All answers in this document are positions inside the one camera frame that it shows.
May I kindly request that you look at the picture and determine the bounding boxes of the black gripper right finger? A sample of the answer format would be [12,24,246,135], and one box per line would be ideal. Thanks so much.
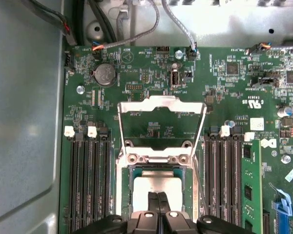
[159,192,257,234]

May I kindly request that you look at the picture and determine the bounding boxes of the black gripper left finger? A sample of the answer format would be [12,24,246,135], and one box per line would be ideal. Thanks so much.
[73,192,160,234]

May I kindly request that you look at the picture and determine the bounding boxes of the black thick cable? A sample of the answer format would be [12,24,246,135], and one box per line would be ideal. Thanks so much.
[73,0,118,47]

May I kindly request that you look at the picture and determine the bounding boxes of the silver CPU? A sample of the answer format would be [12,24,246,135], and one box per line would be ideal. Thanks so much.
[130,169,185,216]

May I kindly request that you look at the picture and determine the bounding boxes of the thin wire locking lever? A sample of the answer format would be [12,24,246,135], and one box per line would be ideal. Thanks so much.
[193,159,209,214]

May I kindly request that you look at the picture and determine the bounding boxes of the black front panel cable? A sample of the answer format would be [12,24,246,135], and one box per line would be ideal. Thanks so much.
[23,0,78,46]

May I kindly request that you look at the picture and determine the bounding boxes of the round coin cell battery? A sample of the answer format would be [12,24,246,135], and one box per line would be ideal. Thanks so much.
[91,63,117,86]

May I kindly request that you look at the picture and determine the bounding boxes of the CPU socket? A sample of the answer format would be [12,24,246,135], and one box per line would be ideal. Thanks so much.
[114,146,201,220]

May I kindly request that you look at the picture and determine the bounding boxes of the green RAM stick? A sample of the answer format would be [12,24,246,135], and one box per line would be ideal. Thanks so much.
[241,140,263,234]

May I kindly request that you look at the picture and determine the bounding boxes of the grey braided wire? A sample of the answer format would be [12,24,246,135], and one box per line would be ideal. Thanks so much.
[92,0,161,51]
[161,0,199,53]

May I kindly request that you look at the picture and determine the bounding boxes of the black PC case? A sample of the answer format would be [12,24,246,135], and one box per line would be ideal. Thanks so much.
[0,0,293,234]

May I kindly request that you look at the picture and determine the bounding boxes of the blue plastic card latch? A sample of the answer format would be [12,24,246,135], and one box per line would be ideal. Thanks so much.
[268,181,293,234]

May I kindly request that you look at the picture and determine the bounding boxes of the green motherboard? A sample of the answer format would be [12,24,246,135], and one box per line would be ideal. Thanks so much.
[60,45,293,234]

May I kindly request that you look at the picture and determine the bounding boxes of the silver internal USB port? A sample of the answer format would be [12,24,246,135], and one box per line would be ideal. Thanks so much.
[170,69,181,87]

